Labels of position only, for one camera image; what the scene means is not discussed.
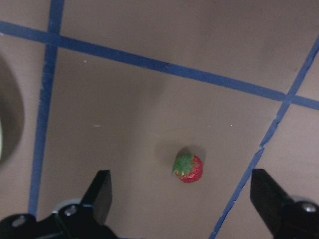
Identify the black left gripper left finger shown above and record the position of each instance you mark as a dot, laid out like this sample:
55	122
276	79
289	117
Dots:
83	220

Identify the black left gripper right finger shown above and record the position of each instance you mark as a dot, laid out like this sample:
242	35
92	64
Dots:
286	217

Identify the light green plate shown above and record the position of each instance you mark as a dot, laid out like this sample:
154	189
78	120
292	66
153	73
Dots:
1	138

